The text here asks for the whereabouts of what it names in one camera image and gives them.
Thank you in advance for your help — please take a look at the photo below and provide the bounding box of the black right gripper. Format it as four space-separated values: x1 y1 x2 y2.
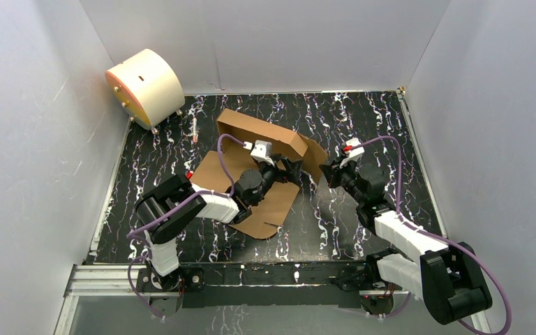
319 155 366 204

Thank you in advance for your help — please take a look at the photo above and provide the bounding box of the brown cardboard box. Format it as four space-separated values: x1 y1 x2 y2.
191 109 327 239

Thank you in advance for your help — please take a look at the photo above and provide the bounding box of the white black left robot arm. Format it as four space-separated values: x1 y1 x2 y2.
135 154 302 290

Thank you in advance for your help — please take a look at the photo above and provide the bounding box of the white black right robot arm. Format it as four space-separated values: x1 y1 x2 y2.
320 158 493 325

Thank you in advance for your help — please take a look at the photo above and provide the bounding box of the pink pen on table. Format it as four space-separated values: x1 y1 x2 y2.
191 117 198 143

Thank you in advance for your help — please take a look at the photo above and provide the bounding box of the cream cylindrical drum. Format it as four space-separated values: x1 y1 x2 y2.
105 49 185 131

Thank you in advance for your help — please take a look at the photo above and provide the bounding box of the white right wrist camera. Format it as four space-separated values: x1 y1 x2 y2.
340 137 364 168

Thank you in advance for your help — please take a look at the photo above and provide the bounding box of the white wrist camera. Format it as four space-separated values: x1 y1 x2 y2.
243 140 274 165
340 137 364 168

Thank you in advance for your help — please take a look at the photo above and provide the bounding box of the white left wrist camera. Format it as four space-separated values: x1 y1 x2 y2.
243 140 274 165

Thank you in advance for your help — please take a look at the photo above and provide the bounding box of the aluminium table edge rail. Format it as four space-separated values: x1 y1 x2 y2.
396 87 447 238

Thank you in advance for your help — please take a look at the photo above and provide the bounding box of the aluminium front frame rail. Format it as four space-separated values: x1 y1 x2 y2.
66 261 407 297

